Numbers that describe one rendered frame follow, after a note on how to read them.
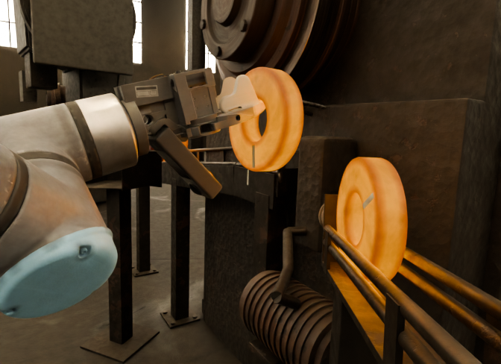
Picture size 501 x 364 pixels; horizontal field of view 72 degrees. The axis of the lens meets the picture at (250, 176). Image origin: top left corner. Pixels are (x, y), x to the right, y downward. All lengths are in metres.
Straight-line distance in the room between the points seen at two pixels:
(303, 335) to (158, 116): 0.38
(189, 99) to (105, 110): 0.10
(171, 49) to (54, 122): 11.30
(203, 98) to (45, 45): 2.95
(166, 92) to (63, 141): 0.13
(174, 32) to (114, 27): 8.31
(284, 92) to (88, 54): 3.04
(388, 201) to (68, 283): 0.31
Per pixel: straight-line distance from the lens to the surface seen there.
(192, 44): 7.95
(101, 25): 3.53
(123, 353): 1.45
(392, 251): 0.40
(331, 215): 0.53
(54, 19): 3.43
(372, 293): 0.33
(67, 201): 0.31
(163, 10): 11.87
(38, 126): 0.40
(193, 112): 0.44
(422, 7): 0.80
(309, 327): 0.58
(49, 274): 0.30
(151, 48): 11.48
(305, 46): 0.78
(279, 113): 0.47
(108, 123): 0.40
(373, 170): 0.41
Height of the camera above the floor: 0.81
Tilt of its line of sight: 8 degrees down
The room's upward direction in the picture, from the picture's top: 2 degrees clockwise
